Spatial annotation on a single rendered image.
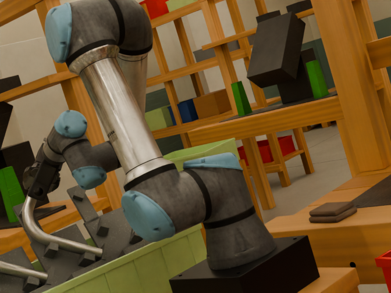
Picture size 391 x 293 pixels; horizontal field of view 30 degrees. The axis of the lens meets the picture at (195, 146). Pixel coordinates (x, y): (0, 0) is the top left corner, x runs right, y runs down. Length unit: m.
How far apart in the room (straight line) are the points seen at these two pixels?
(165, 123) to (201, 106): 0.59
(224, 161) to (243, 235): 0.16
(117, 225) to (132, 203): 0.73
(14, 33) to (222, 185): 8.05
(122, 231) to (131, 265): 0.31
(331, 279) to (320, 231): 0.25
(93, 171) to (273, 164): 5.51
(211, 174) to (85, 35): 0.38
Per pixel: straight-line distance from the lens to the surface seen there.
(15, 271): 1.99
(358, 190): 2.17
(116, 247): 2.13
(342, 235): 1.76
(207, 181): 1.48
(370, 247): 1.74
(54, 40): 1.55
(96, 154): 1.80
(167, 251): 1.91
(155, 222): 1.42
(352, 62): 2.32
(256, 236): 1.52
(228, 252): 1.51
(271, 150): 7.17
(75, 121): 1.81
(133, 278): 1.87
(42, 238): 2.03
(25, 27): 9.55
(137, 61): 1.66
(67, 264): 2.07
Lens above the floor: 1.35
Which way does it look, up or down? 6 degrees down
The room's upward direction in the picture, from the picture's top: 17 degrees counter-clockwise
